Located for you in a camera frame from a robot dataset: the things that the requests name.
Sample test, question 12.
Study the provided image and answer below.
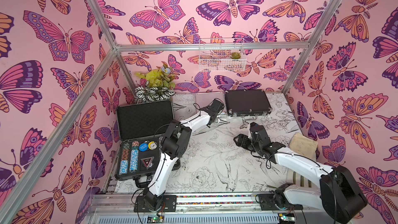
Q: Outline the black medium poker case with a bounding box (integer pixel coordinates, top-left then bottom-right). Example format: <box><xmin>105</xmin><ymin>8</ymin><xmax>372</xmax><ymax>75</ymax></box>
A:
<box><xmin>224</xmin><ymin>90</ymin><xmax>272</xmax><ymax>117</ymax></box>

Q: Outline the large black poker case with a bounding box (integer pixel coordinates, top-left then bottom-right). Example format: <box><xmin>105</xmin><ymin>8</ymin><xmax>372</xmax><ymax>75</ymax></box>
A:
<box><xmin>115</xmin><ymin>100</ymin><xmax>174</xmax><ymax>180</ymax></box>

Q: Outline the small silver poker case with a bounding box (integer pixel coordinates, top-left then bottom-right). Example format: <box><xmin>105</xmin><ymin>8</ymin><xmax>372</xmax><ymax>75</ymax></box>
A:
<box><xmin>195</xmin><ymin>92</ymin><xmax>227</xmax><ymax>113</ymax></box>

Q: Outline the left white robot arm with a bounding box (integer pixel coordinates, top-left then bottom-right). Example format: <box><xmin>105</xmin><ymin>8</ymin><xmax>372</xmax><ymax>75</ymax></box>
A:
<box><xmin>143</xmin><ymin>98</ymin><xmax>224</xmax><ymax>211</ymax></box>

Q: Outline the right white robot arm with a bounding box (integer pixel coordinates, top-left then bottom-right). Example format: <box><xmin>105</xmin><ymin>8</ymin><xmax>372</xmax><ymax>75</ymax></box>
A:
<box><xmin>234</xmin><ymin>122</ymin><xmax>368</xmax><ymax>224</ymax></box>

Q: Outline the beige work glove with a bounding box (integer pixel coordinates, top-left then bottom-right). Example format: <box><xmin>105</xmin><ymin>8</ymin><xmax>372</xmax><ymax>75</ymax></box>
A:
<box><xmin>289</xmin><ymin>133</ymin><xmax>318</xmax><ymax>161</ymax></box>

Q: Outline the small green succulent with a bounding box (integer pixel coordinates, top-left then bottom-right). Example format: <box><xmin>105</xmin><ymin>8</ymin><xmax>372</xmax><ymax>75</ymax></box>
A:
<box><xmin>230</xmin><ymin>52</ymin><xmax>241</xmax><ymax>60</ymax></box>

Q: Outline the yellow-green leafy plant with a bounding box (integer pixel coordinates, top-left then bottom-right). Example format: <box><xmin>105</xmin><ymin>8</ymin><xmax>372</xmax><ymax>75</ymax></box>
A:
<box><xmin>135</xmin><ymin>64</ymin><xmax>178</xmax><ymax>89</ymax></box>

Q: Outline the striped leaf plant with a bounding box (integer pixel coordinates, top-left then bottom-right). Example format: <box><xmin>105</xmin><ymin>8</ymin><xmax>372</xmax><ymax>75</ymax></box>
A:
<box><xmin>135</xmin><ymin>87</ymin><xmax>176</xmax><ymax>102</ymax></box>

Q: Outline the white wire basket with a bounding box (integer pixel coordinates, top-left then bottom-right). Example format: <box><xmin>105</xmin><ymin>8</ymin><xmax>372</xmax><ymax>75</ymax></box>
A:
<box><xmin>198</xmin><ymin>38</ymin><xmax>247</xmax><ymax>73</ymax></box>

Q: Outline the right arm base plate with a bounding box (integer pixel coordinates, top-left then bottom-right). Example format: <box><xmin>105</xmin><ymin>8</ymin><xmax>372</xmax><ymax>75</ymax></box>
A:
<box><xmin>256</xmin><ymin>192</ymin><xmax>303</xmax><ymax>211</ymax></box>

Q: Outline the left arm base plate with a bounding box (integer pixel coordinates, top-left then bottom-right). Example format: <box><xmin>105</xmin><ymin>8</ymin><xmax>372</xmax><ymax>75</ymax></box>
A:
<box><xmin>134</xmin><ymin>195</ymin><xmax>177</xmax><ymax>213</ymax></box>

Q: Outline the aluminium front rail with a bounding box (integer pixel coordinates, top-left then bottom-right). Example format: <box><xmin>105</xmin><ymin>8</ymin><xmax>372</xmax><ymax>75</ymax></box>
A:
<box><xmin>83</xmin><ymin>192</ymin><xmax>335</xmax><ymax>224</ymax></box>

